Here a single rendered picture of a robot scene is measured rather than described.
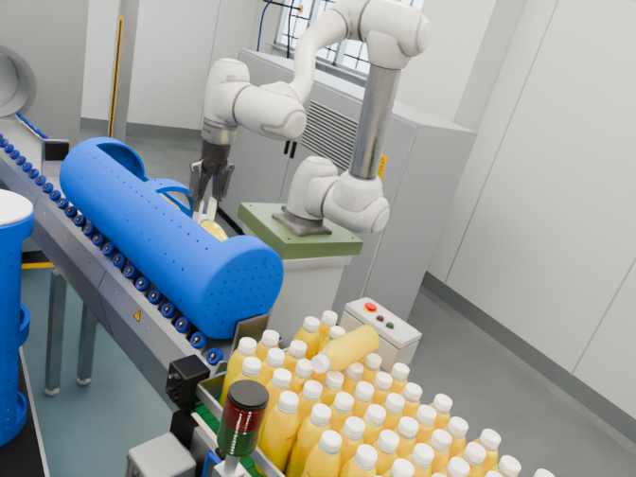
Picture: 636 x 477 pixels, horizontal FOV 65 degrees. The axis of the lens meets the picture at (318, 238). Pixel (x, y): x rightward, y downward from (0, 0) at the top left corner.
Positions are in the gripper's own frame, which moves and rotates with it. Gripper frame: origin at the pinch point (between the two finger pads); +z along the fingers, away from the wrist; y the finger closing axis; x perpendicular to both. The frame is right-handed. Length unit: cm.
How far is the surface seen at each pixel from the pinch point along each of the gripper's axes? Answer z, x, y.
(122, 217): 9.2, -18.8, 14.0
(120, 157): 7, -63, -6
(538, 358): 112, 46, -263
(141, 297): 30.1, -6.9, 11.7
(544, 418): 122, 73, -218
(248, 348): 14.0, 42.0, 13.3
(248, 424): 0, 69, 38
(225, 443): 5, 67, 40
